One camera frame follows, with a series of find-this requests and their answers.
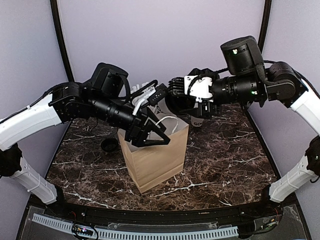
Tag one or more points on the spare black cup lid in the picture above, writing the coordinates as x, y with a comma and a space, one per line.
109, 145

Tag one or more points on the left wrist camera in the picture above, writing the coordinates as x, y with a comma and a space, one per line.
149, 95

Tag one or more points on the bundle of wrapped white straws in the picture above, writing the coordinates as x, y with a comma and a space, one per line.
138, 88

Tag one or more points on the black frame post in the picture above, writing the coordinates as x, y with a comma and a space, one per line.
264, 24
54, 6

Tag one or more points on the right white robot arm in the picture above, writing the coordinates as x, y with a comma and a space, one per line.
286, 85

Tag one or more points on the white cable duct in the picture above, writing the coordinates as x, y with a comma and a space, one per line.
119, 231

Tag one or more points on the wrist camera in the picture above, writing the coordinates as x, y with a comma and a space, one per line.
149, 95
197, 85

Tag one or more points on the spare white paper cup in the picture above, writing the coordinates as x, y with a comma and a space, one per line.
196, 122

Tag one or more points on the brown paper bag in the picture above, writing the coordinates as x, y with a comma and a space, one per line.
152, 165

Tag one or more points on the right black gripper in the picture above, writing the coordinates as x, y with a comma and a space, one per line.
201, 111

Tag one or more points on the right black frame post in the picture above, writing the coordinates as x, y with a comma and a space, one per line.
264, 24

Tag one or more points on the black front rail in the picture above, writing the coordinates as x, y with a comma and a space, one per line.
240, 215

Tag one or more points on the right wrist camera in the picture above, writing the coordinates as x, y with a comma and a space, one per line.
197, 85

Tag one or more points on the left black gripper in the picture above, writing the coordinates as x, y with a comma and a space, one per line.
137, 131

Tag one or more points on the left black frame post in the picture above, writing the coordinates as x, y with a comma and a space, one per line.
54, 6

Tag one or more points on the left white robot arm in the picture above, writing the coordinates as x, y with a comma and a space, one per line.
105, 96

